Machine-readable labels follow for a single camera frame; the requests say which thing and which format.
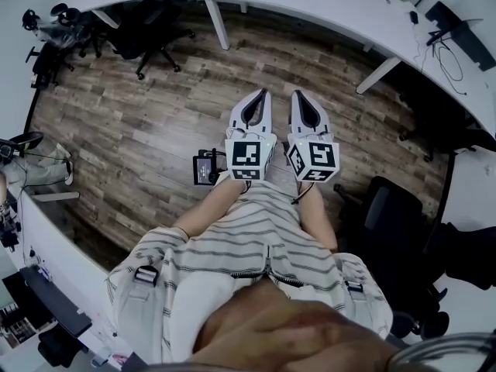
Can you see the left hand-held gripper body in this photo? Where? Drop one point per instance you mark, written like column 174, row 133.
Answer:
column 248, row 155

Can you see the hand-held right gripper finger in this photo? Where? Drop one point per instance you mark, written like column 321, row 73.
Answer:
column 294, row 114
column 322, row 119

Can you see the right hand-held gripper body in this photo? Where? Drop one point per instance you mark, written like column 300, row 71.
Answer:
column 315, row 157

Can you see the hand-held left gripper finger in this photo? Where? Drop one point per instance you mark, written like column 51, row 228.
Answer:
column 267, row 114
column 238, row 116

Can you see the person's right forearm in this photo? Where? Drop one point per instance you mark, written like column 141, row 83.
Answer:
column 317, row 217

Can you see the person's left forearm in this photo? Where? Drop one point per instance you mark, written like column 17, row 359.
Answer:
column 211, row 211

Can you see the small black screen device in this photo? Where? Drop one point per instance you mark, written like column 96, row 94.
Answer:
column 203, row 169

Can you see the person's striped white shirt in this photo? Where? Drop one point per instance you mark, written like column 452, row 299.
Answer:
column 248, row 246

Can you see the black office chair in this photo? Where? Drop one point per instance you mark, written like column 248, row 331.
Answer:
column 391, row 238
column 54, row 52
column 143, row 33

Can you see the long curved white desk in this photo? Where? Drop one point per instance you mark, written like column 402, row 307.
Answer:
column 310, row 2

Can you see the plain white desk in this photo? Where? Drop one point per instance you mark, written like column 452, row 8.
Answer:
column 469, row 192

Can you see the person's chin and neck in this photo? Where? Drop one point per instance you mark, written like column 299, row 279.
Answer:
column 294, row 331

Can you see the black bag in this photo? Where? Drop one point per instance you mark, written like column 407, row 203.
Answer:
column 465, row 254

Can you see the chair with beige clothing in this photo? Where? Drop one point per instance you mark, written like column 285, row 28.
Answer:
column 35, row 161

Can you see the white desk with clutter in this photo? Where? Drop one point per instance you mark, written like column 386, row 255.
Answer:
column 62, row 269

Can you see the grey head mount rim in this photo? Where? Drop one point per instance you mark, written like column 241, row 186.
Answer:
column 445, row 351

